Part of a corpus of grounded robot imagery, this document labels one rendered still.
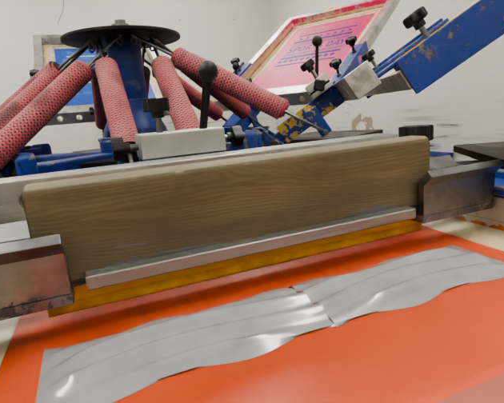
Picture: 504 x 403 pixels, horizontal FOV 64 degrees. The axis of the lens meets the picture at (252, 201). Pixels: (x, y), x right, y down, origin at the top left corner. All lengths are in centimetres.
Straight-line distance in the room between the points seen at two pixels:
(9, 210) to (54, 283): 25
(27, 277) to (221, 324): 13
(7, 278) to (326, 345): 21
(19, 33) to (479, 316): 442
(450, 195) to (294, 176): 17
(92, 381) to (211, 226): 14
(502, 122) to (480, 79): 28
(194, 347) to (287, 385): 7
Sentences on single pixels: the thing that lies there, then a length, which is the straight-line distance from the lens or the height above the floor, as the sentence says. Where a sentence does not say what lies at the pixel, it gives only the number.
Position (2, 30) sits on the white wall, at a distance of 455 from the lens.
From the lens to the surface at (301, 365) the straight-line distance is 25.
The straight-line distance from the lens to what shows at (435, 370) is 26.
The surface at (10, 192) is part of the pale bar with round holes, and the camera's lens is 54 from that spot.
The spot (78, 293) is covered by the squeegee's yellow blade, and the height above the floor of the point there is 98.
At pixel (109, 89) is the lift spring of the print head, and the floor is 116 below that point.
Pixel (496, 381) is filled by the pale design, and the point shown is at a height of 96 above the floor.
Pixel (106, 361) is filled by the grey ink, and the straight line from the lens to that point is 27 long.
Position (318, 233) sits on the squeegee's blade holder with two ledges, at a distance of 35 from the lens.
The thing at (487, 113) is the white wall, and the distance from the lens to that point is 271.
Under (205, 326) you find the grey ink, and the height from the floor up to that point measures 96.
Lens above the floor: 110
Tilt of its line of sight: 13 degrees down
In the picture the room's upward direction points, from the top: 5 degrees counter-clockwise
